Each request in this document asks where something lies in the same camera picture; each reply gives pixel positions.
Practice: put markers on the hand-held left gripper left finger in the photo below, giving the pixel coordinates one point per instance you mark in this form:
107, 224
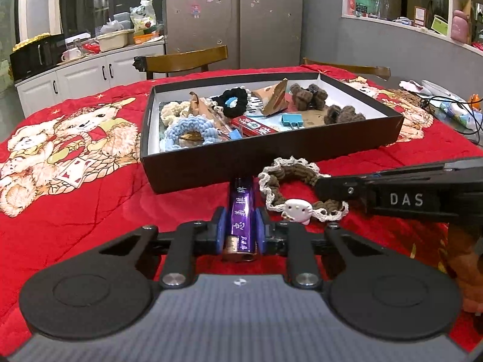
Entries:
219, 233

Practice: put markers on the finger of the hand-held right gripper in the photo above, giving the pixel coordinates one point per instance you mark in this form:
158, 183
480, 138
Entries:
339, 192

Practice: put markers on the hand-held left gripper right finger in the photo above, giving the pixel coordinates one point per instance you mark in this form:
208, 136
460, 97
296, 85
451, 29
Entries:
262, 233

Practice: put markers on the purple lighter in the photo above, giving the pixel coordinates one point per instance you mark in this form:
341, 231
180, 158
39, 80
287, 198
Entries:
241, 211

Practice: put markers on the brown scrunchie with lace trim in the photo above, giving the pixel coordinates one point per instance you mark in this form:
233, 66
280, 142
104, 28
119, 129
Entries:
290, 171

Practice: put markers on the black cardboard box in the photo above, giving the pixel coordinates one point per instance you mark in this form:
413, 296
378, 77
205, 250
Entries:
207, 169

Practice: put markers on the brown crochet bow hair clip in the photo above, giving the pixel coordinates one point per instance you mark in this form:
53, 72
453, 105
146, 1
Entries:
307, 96
345, 115

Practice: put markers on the blue binder clip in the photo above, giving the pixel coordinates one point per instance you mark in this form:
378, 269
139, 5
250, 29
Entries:
292, 120

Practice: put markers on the red patterned lighter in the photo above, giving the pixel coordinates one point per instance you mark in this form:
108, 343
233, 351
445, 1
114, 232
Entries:
256, 125

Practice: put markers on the clear pen with blue cap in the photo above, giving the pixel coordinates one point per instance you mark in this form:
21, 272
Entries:
224, 122

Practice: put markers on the triangular orange snack packet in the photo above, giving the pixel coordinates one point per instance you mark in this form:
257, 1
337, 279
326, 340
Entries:
200, 107
273, 98

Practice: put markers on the black scrunchie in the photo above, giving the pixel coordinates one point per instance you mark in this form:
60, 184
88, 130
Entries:
234, 103

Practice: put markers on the cream fluffy scrunchie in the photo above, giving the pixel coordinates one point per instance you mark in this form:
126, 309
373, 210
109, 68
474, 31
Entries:
173, 111

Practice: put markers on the person's right hand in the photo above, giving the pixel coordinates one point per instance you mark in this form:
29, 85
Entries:
471, 271

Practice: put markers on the white and green tube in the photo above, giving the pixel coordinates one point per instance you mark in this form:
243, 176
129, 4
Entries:
456, 115

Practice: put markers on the white flat device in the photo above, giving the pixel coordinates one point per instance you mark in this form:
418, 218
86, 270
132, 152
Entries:
441, 88

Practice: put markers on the crumpled white tissue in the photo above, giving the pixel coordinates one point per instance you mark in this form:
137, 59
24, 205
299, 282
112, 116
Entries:
413, 86

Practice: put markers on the wooden chair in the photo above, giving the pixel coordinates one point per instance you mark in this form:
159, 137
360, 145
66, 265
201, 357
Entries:
188, 60
347, 69

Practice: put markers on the red bear print blanket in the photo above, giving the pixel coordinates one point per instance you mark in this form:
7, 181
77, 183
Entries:
94, 196

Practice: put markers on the green card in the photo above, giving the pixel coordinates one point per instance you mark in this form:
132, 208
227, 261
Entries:
440, 24

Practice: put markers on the pink bottle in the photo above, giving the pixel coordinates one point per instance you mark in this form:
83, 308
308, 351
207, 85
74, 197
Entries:
460, 26

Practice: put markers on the small framed card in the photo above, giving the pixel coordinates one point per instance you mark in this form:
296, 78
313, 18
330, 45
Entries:
420, 16

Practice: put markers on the clear drinking glasses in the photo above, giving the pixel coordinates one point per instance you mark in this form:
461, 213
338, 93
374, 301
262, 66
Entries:
385, 5

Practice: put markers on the silver refrigerator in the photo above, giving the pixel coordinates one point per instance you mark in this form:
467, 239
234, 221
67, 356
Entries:
234, 19

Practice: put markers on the white kitchen cabinet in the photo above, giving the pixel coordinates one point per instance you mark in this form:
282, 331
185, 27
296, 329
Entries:
83, 79

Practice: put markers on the orange box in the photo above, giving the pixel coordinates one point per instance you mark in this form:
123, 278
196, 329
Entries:
147, 38

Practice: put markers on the beige plastic basin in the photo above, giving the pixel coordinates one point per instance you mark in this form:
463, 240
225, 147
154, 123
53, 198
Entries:
113, 40

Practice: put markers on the cartoon girl fridge sticker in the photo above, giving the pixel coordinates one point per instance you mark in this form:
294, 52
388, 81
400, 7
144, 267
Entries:
195, 10

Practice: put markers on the green and white snack bag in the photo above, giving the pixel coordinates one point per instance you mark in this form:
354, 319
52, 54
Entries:
142, 15

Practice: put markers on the white cup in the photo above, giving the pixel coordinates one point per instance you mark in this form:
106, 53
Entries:
71, 54

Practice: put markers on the grey plastic bag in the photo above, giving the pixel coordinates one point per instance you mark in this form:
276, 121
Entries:
111, 27

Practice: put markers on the clear plastic containers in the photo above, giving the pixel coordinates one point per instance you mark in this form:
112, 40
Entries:
122, 19

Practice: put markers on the black microwave oven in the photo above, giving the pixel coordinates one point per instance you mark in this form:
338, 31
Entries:
36, 58

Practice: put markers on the yellow frilled cover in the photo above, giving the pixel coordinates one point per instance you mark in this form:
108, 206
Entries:
30, 41

